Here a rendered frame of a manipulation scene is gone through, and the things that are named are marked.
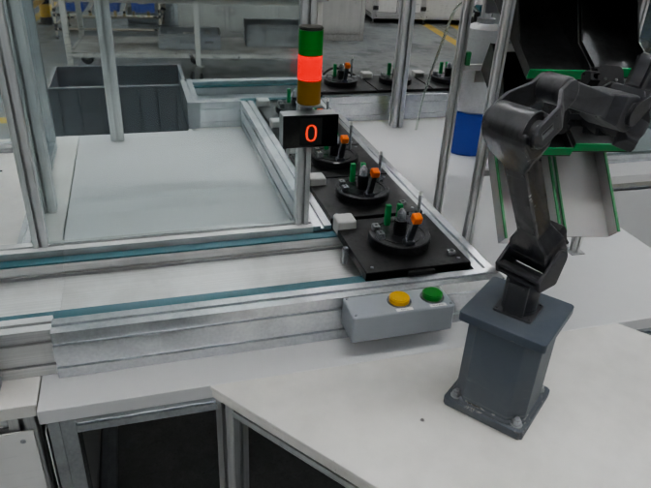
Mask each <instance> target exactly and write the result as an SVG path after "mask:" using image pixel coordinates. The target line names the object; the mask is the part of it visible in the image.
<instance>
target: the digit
mask: <svg viewBox="0 0 651 488"><path fill-rule="evenodd" d="M322 125H323V118H322V117H321V118H300V139H299V146H300V145H318V144H322Z"/></svg>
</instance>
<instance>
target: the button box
mask: <svg viewBox="0 0 651 488"><path fill-rule="evenodd" d="M434 288H437V289H439V290H440V291H441V292H442V293H443V297H442V299H441V300H440V301H437V302H431V301H428V300H425V299H424V298H423V297H422V290H423V289H418V290H403V291H404V292H406V293H407V294H409V296H410V302H409V304H408V305H406V306H396V305H393V304H391V303H390V302H389V295H390V294H391V292H388V293H380V294H372V295H364V296H357V297H349V298H344V299H343V305H342V319H341V323H342V324H343V326H344V328H345V330H346V332H347V334H348V336H349V338H350V340H351V342H352V343H357V342H364V341H371V340H378V339H384V338H390V337H397V336H404V335H411V334H418V333H424V332H431V331H438V330H445V329H450V328H451V323H452V317H453V312H454V304H453V302H452V301H451V300H450V298H449V297H448V296H447V295H446V293H445V292H444V291H443V290H442V288H441V287H434Z"/></svg>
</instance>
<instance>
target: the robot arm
mask: <svg viewBox="0 0 651 488"><path fill-rule="evenodd" d="M538 101H541V102H544V105H543V111H541V110H537V109H534V108H531V107H530V106H532V105H534V104H536V103H537V102H538ZM570 108H571V109H574V110H577V111H578V112H580V113H573V111H572V110H570ZM650 109H651V53H647V52H642V53H641V54H639V55H638V56H637V58H636V60H635V62H634V64H633V66H632V69H631V71H630V73H629V75H628V77H627V79H626V81H625V83H624V71H623V69H622V68H621V67H619V66H608V65H601V66H599V67H588V68H587V71H585V72H583V73H582V74H581V82H579V81H577V80H576V79H574V77H572V76H565V75H561V74H557V73H553V72H541V73H540V74H538V75H537V76H536V77H535V78H534V79H533V80H532V81H530V82H528V83H525V84H523V85H520V86H518V87H515V88H513V89H511V90H509V91H507V92H506V93H504V94H503V95H502V96H501V97H500V98H499V99H498V100H497V101H496V102H495V103H494V104H493V105H492V106H491V107H489V108H488V110H487V111H486V112H485V114H484V116H483V118H482V121H481V132H482V136H483V138H484V140H485V142H486V145H487V147H488V149H489V150H490V151H491V152H492V153H493V154H494V155H495V157H496V158H497V159H498V160H499V161H500V162H501V163H502V164H503V165H504V168H505V173H506V177H507V182H508V186H509V191H510V196H511V204H512V209H513V214H514V218H515V222H516V231H515V232H514V234H513V235H512V236H511V237H510V242H509V244H508V245H507V246H506V248H505V249H504V251H503V252H502V253H501V255H500V256H499V258H497V260H496V261H495V265H496V270H497V271H500V272H502V273H503V274H505V275H507V279H506V283H505V287H504V292H503V296H502V297H501V298H500V299H499V301H498V302H497V303H496V304H495V305H494V306H493V310H494V311H496V312H498V313H501V314H504V315H506V316H509V317H511V318H514V319H516V320H520V321H523V322H525V323H528V324H530V323H532V321H533V320H534V319H535V317H536V316H537V315H538V314H539V312H540V311H541V310H542V308H543V305H542V304H541V303H539V299H540V295H541V292H543V291H545V290H547V289H549V288H551V287H553V286H554V285H556V283H557V281H558V279H559V276H560V274H561V272H562V270H563V268H564V265H565V263H566V261H567V258H568V252H567V250H568V248H567V244H569V241H568V239H567V230H566V227H565V226H563V225H560V224H558V223H556V222H553V221H551V220H550V216H549V210H548V203H547V196H546V189H545V184H544V177H543V165H542V154H543V153H544V151H545V150H546V149H547V147H548V146H549V145H550V143H551V140H552V139H553V138H554V137H555V136H556V135H557V134H564V133H566V132H567V131H568V130H569V129H570V128H571V127H583V132H582V133H583V134H595V136H611V137H615V138H614V140H613V142H612V145H613V146H616V147H618V148H620V149H623V150H625V151H627V152H632V151H633V150H634V149H635V148H636V145H637V144H638V141H639V139H640V138H641V137H642V136H643V135H644V134H645V132H646V130H647V128H648V126H649V123H650V113H649V112H650ZM572 119H581V121H575V122H574V121H572ZM517 260H518V261H520V262H522V263H524V264H526V265H528V266H530V267H532V268H534V269H536V270H538V271H540V272H541V273H540V272H538V271H536V270H534V269H532V268H530V267H528V266H526V265H524V264H522V263H520V262H518V261H517ZM542 273H543V274H542Z"/></svg>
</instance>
